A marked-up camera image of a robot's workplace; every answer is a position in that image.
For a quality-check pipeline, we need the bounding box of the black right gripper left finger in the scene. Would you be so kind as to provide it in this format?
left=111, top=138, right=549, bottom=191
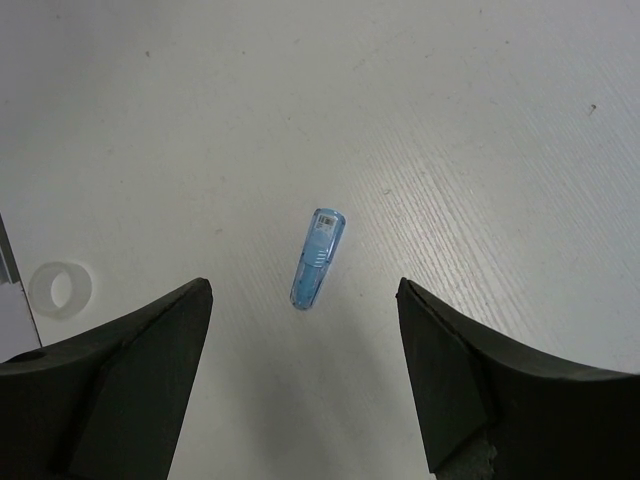
left=1, top=278, right=213, bottom=479

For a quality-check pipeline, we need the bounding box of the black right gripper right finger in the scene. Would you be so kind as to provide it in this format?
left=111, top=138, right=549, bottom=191
left=396, top=279, right=639, bottom=479

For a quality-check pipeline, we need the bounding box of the clear tape roll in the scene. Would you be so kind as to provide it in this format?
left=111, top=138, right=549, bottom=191
left=28, top=262, right=93, bottom=320

